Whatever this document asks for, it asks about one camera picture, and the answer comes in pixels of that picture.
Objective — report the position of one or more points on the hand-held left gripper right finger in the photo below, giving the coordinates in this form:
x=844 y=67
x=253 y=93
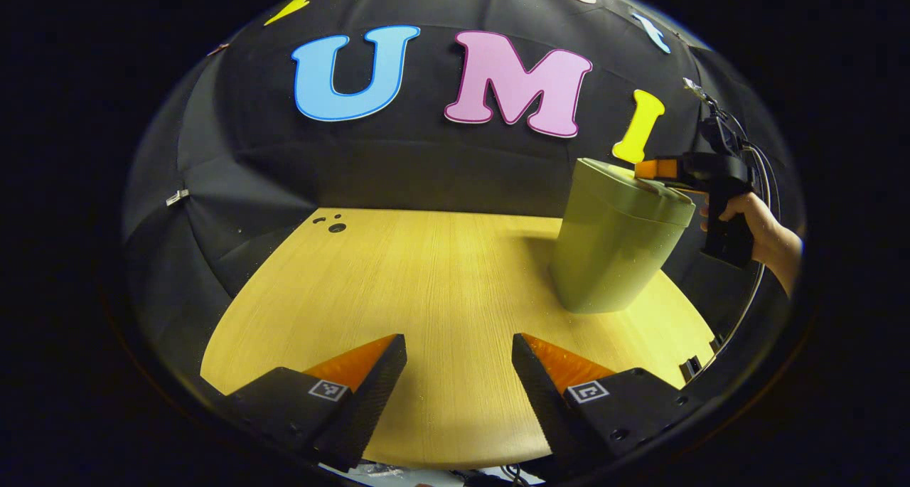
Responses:
x=540 y=402

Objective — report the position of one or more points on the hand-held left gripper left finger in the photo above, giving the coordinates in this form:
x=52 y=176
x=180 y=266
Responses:
x=377 y=394

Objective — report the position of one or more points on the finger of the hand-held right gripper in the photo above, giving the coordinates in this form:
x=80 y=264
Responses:
x=657 y=169

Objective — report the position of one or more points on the green desktop garbage bin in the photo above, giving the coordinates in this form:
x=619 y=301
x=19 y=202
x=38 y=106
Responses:
x=611 y=252

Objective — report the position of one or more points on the wooden desktop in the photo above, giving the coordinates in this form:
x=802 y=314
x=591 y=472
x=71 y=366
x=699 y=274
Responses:
x=426 y=295

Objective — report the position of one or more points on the black backdrop cloth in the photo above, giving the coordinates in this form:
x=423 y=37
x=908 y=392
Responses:
x=426 y=174

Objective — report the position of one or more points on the white cloth clip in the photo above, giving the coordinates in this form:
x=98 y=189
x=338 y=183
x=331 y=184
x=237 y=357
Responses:
x=177 y=197

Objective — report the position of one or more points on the copper cloth clip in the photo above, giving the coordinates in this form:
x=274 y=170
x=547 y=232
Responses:
x=217 y=48

